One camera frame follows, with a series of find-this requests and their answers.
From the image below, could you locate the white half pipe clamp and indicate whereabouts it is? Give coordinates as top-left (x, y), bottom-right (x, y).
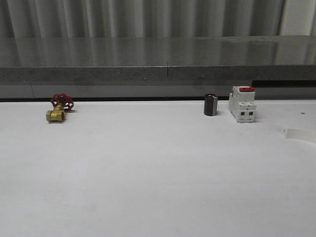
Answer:
top-left (283, 128), bottom-right (316, 143)

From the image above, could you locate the dark brown cylindrical capacitor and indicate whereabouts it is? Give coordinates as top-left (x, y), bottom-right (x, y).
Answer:
top-left (204, 94), bottom-right (218, 116)

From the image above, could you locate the grey stone countertop ledge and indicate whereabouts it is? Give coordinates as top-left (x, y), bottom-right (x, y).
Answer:
top-left (0, 36), bottom-right (316, 87)

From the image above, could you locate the brass valve red handwheel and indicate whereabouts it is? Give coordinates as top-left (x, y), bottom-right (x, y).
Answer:
top-left (46, 93), bottom-right (74, 122)

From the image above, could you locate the white circuit breaker red switch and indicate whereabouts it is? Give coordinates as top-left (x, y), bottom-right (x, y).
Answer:
top-left (229, 86), bottom-right (257, 123)

